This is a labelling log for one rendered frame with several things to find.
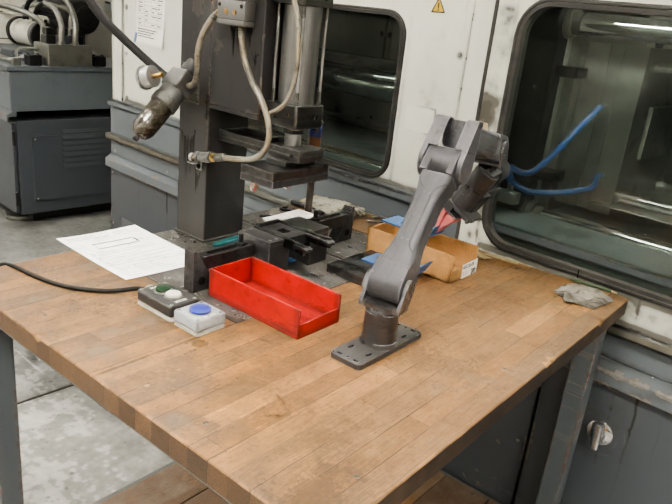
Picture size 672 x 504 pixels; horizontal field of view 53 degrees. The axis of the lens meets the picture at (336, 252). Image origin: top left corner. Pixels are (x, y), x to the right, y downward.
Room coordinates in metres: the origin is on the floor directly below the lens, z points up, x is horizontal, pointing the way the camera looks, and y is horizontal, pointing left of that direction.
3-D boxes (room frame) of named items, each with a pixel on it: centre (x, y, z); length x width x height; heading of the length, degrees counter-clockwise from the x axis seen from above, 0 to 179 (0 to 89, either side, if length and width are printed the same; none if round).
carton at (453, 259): (1.59, -0.21, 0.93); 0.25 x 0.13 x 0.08; 52
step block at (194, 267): (1.29, 0.27, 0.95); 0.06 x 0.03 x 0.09; 142
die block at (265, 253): (1.48, 0.12, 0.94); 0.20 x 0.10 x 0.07; 142
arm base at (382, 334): (1.11, -0.10, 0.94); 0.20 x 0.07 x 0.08; 142
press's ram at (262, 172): (1.51, 0.19, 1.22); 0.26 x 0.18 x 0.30; 52
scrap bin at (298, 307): (1.22, 0.12, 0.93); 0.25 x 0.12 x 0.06; 52
